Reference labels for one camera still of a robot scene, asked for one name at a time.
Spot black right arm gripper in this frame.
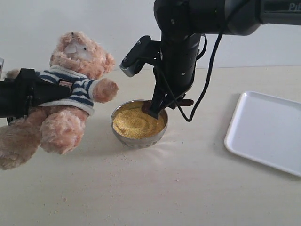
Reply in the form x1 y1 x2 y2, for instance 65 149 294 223
148 33 201 119

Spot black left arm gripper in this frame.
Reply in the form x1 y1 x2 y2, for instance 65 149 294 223
0 68 71 118

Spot dark red wooden spoon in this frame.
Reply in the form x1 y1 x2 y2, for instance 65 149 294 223
142 99 194 113

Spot beige teddy bear striped sweater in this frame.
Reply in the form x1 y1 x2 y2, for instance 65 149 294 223
0 31 119 170

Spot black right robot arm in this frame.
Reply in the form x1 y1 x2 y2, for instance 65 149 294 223
145 0 301 118

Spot yellow millet grains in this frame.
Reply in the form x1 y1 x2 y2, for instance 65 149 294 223
113 107 165 139

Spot steel bowl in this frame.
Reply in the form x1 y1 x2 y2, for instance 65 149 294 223
111 99 168 149

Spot white rectangular plastic tray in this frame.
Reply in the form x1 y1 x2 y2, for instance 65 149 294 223
224 91 301 177

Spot black camera cable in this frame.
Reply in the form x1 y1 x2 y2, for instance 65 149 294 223
157 0 250 122

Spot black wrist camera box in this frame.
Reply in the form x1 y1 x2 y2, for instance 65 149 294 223
119 35 157 78

